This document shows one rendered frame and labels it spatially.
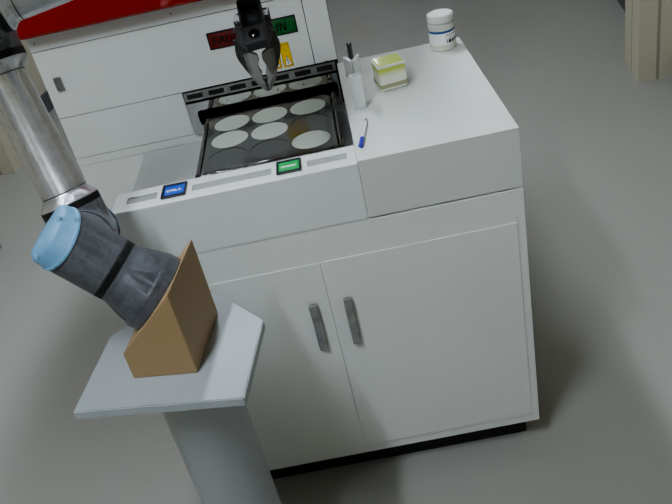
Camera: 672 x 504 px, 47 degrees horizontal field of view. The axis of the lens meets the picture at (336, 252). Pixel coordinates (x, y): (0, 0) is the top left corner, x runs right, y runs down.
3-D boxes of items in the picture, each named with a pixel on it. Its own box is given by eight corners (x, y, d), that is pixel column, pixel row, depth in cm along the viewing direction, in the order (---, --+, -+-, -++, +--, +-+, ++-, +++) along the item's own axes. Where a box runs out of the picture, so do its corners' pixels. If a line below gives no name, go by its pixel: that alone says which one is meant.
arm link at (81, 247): (89, 303, 133) (16, 264, 130) (97, 285, 146) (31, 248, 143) (126, 245, 133) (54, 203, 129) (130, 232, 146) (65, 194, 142)
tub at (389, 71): (373, 84, 199) (369, 58, 196) (401, 76, 200) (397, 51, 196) (381, 93, 193) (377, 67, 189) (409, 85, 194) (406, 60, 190)
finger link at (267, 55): (283, 79, 164) (273, 37, 159) (283, 89, 159) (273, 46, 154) (268, 82, 164) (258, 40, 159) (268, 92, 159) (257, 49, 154)
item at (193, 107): (195, 132, 226) (186, 102, 221) (342, 101, 224) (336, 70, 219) (195, 135, 225) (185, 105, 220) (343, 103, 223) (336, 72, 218)
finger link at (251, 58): (268, 82, 164) (258, 40, 159) (268, 92, 159) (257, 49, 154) (254, 85, 164) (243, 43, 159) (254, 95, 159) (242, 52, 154)
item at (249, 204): (137, 244, 183) (116, 194, 176) (364, 197, 181) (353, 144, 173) (130, 266, 176) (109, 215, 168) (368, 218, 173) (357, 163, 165)
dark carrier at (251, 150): (211, 120, 220) (210, 118, 219) (329, 94, 218) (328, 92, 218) (201, 175, 191) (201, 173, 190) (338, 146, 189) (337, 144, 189)
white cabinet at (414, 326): (219, 359, 273) (143, 154, 228) (488, 306, 268) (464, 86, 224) (206, 507, 219) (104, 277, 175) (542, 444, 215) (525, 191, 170)
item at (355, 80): (351, 101, 193) (340, 50, 185) (366, 98, 193) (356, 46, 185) (353, 110, 188) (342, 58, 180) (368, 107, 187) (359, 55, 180)
